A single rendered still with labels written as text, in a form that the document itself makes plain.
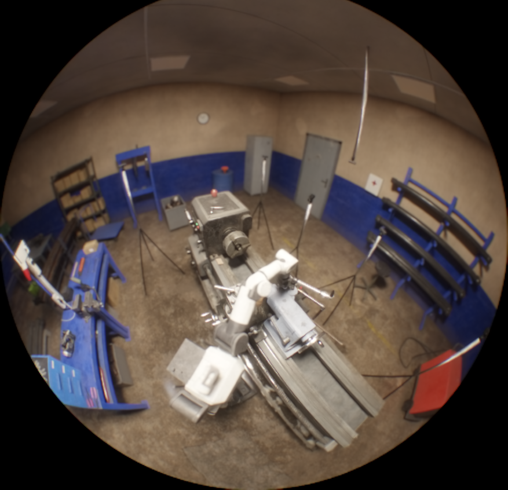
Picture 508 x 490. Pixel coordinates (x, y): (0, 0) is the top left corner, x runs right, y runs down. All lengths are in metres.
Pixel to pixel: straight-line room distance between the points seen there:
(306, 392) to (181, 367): 0.92
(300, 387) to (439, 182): 3.48
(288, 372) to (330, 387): 0.44
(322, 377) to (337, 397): 0.25
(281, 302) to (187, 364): 0.72
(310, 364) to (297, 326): 0.54
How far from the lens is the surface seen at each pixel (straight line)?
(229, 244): 1.51
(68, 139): 5.21
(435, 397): 2.99
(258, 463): 2.45
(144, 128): 4.56
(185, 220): 3.77
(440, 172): 3.54
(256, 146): 4.77
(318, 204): 4.52
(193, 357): 0.82
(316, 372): 1.56
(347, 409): 1.72
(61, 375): 1.76
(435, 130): 3.65
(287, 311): 1.14
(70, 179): 4.88
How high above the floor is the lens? 2.16
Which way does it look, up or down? 38 degrees down
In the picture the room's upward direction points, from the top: 5 degrees clockwise
